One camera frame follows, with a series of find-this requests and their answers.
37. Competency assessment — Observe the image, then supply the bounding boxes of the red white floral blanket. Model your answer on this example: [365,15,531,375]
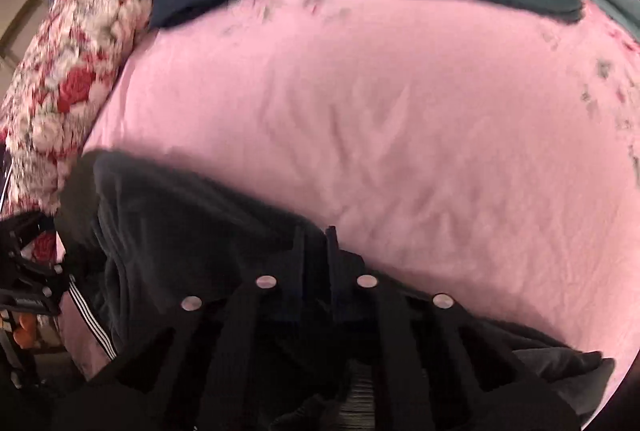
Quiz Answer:
[1,0,153,219]

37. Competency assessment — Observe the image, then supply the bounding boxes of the pink floral bed sheet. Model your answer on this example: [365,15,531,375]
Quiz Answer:
[87,0,639,382]

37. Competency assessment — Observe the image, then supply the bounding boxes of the person's left hand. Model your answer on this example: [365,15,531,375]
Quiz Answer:
[13,313,38,349]

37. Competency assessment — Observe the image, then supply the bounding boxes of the dark grey striped pants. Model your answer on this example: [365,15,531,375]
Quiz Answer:
[55,151,614,430]

